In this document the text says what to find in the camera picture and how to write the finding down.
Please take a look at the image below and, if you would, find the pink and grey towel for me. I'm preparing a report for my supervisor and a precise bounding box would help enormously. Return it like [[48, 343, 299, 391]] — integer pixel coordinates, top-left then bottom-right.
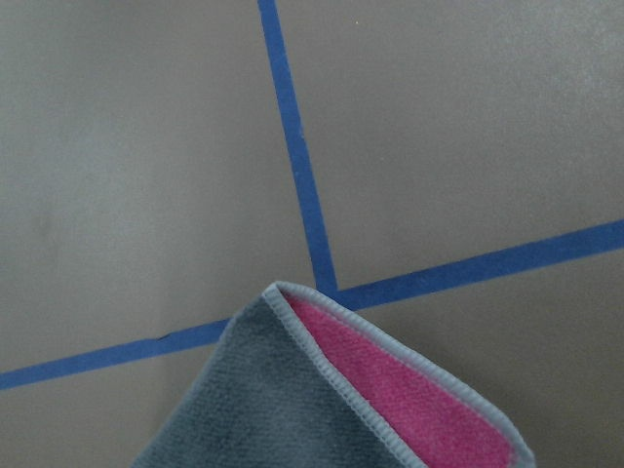
[[135, 282, 536, 467]]

